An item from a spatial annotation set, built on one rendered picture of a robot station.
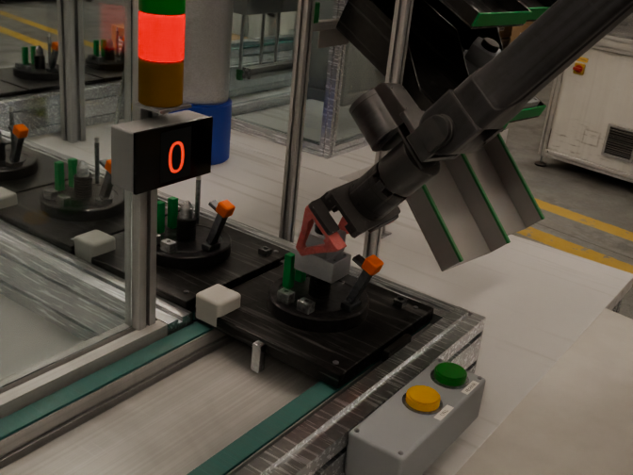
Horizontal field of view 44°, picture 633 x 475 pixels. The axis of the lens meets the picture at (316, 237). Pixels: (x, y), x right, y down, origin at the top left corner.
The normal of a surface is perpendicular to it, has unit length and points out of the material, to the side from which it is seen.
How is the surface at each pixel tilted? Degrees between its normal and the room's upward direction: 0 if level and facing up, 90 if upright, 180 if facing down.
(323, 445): 0
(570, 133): 90
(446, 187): 45
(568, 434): 0
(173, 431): 0
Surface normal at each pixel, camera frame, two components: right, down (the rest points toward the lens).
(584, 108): -0.70, 0.22
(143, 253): 0.80, 0.30
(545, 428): 0.10, -0.91
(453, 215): 0.55, -0.40
